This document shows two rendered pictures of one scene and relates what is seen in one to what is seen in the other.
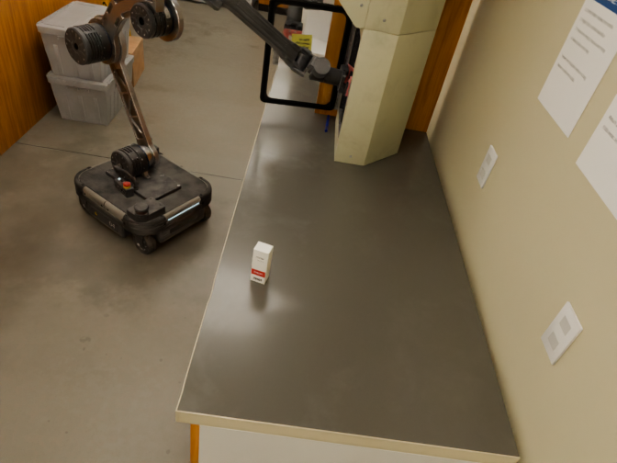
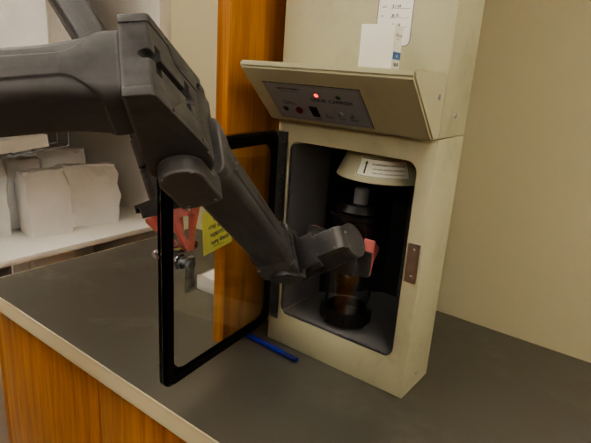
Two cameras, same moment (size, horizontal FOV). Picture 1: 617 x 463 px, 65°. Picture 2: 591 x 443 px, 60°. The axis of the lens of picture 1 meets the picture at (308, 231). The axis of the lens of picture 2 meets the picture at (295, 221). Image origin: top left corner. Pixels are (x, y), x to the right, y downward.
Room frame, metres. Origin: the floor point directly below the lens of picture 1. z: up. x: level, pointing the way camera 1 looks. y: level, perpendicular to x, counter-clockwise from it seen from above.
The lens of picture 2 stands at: (1.18, 0.71, 1.50)
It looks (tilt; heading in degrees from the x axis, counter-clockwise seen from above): 17 degrees down; 311
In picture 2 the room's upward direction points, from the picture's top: 4 degrees clockwise
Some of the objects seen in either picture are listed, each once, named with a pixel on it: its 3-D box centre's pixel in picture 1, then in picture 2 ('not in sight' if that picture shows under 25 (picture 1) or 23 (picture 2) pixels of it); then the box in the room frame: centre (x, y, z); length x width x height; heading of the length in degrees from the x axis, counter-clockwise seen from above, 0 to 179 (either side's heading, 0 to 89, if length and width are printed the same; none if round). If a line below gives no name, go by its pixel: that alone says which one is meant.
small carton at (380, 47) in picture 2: not in sight; (381, 47); (1.62, 0.02, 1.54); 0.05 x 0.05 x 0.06; 18
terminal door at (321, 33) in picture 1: (304, 57); (223, 250); (1.82, 0.15, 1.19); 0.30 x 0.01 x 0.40; 101
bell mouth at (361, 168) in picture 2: not in sight; (383, 161); (1.68, -0.13, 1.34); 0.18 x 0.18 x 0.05
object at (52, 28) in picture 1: (90, 40); not in sight; (3.23, 1.76, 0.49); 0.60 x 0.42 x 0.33; 4
